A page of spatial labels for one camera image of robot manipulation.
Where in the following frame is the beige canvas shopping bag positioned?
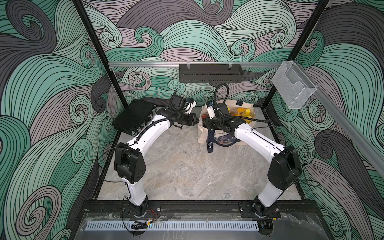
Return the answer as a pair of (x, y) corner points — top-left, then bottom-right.
(198, 100), (255, 153)

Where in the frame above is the large orange dish soap bottle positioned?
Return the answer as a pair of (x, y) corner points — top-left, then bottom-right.
(235, 108), (246, 116)

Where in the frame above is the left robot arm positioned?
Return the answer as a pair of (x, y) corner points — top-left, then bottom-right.
(114, 102), (199, 217)

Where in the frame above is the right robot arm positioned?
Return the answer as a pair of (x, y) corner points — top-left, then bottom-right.
(204, 83), (302, 218)

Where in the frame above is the black case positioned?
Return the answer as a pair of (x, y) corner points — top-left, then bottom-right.
(112, 100), (156, 137)

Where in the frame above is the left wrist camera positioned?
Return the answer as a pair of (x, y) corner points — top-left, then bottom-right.
(169, 94), (197, 115)

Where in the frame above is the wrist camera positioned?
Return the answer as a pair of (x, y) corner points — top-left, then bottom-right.
(169, 94), (197, 115)
(205, 101), (216, 119)

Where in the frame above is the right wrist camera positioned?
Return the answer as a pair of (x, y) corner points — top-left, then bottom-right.
(205, 101), (216, 119)

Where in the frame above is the black wall shelf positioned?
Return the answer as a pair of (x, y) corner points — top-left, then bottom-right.
(179, 64), (244, 84)

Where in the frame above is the clear plastic wall bin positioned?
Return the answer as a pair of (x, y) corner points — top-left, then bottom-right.
(272, 61), (317, 109)

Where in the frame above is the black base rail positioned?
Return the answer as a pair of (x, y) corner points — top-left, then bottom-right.
(81, 200), (319, 220)

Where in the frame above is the white slotted cable duct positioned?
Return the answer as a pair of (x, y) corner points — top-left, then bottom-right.
(84, 220), (259, 231)

